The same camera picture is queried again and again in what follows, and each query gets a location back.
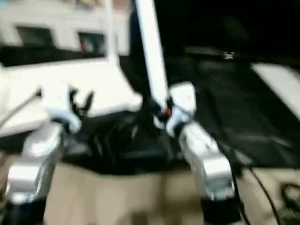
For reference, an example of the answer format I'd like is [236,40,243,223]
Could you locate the white plastic table leg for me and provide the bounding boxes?
[104,0,120,65]
[134,0,170,111]

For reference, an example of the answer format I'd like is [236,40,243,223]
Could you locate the red carton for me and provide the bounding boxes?
[81,35,91,52]

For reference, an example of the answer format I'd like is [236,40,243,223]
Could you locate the black plastic mat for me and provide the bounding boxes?
[0,45,300,176]

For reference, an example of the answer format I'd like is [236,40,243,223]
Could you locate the white cabinet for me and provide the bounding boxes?
[0,0,132,53]

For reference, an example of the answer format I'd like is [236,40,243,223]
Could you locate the white board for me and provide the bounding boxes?
[251,63,300,120]

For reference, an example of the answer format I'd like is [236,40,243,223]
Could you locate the black tripod stand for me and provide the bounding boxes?
[280,183,300,211]

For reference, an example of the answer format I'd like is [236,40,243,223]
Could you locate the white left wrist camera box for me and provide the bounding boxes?
[40,82,83,134]

